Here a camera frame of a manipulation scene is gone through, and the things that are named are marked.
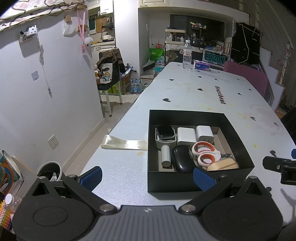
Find large white charger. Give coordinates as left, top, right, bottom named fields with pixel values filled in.
left=177, top=127, right=197, bottom=147

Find clear water bottle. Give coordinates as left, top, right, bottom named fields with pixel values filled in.
left=182, top=40, right=192, bottom=70

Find white storage rack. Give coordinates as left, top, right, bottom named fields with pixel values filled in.
left=165, top=29, right=187, bottom=63

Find pack of water bottles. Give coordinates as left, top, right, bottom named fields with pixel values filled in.
left=129, top=71, right=145, bottom=94

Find black oval mouse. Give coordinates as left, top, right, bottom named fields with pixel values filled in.
left=172, top=145, right=196, bottom=172

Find large water bottle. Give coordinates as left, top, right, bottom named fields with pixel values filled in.
left=154, top=60, right=166, bottom=73

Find white plastic holder with handle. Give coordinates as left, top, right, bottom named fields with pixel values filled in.
left=155, top=126, right=177, bottom=168

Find kettle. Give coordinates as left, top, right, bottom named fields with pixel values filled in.
left=100, top=30, right=115, bottom=42

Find white cloth on wall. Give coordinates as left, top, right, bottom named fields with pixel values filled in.
left=63, top=22, right=77, bottom=37

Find cartoon tote bag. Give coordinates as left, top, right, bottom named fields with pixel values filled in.
left=96, top=47, right=125, bottom=91

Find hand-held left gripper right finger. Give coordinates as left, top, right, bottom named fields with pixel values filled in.
left=178, top=166, right=267, bottom=215

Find white stool frame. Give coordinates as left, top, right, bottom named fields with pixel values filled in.
left=97, top=88, right=123, bottom=117

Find translucent plastic strip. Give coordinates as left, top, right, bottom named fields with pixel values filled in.
left=100, top=134, right=148, bottom=151

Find purple tissue box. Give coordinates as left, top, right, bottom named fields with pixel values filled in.
left=193, top=60, right=211, bottom=71

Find white orange scissors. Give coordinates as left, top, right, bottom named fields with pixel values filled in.
left=191, top=141, right=223, bottom=168

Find white cable with switch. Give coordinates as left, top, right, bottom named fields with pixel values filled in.
left=38, top=44, right=53, bottom=99

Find clear wall holder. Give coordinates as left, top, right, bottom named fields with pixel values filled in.
left=19, top=24, right=38, bottom=43

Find black vest with white trim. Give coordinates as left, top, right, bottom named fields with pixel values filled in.
left=230, top=21, right=261, bottom=65

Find black chair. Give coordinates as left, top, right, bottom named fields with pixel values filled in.
left=280, top=111, right=296, bottom=139

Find broom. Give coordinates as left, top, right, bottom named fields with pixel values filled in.
left=142, top=24, right=155, bottom=72

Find small white charger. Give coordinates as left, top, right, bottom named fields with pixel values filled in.
left=195, top=125, right=214, bottom=144

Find pink lanyard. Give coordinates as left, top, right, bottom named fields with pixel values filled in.
left=77, top=10, right=89, bottom=55

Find trash bin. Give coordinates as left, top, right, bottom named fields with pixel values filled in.
left=36, top=161, right=63, bottom=182

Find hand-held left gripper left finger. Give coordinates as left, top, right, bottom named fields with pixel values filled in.
left=27, top=166, right=115, bottom=214

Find pink chair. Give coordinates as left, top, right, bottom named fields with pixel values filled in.
left=223, top=61, right=268, bottom=98

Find small white-capped bottle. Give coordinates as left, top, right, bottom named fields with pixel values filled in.
left=5, top=193, right=21, bottom=212

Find white wall socket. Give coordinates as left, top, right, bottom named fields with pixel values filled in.
left=47, top=134, right=59, bottom=149

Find black cardboard box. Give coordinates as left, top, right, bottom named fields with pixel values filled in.
left=147, top=110, right=255, bottom=193

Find black smartwatch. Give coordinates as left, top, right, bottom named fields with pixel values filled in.
left=157, top=125, right=175, bottom=140

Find teal sign box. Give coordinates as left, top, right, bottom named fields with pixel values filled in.
left=202, top=48, right=226, bottom=66

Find beige earbud case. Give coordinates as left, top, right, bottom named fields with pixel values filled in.
left=206, top=160, right=240, bottom=171

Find colourful box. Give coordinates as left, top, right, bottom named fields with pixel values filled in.
left=0, top=149, right=23, bottom=193

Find green plastic bag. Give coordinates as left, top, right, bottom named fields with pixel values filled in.
left=149, top=46, right=165, bottom=61

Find printed curtain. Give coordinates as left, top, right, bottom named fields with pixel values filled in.
left=0, top=0, right=86, bottom=32

